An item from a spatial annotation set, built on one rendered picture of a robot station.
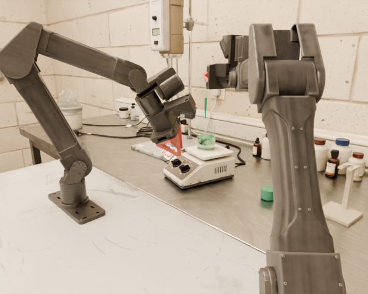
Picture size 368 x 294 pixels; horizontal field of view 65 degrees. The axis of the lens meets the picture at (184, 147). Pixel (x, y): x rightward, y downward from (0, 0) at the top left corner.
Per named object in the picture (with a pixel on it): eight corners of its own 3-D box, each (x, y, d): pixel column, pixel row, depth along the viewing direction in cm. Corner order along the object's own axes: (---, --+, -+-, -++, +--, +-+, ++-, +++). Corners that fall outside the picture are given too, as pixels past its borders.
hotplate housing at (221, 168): (181, 191, 84) (181, 165, 82) (162, 175, 95) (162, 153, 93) (240, 176, 95) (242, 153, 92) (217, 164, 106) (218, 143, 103)
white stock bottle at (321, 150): (323, 173, 97) (327, 142, 94) (304, 169, 100) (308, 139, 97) (326, 167, 102) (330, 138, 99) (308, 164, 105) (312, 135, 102)
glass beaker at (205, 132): (208, 146, 99) (209, 121, 96) (219, 151, 93) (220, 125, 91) (190, 149, 96) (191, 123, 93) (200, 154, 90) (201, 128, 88)
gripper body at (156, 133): (179, 117, 83) (167, 96, 80) (174, 137, 75) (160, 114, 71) (160, 125, 85) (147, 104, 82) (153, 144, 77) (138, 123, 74)
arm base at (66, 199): (68, 164, 83) (42, 171, 78) (104, 185, 69) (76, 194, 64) (71, 189, 85) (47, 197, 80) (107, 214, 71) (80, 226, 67)
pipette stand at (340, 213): (347, 227, 66) (357, 175, 62) (314, 212, 72) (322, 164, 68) (363, 216, 71) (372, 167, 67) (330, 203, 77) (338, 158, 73)
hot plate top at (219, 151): (202, 160, 86) (203, 157, 86) (183, 150, 96) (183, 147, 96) (235, 154, 92) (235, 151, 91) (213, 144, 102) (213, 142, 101)
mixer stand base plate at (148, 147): (159, 158, 112) (159, 156, 111) (129, 147, 125) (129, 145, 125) (209, 143, 132) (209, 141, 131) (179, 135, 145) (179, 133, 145)
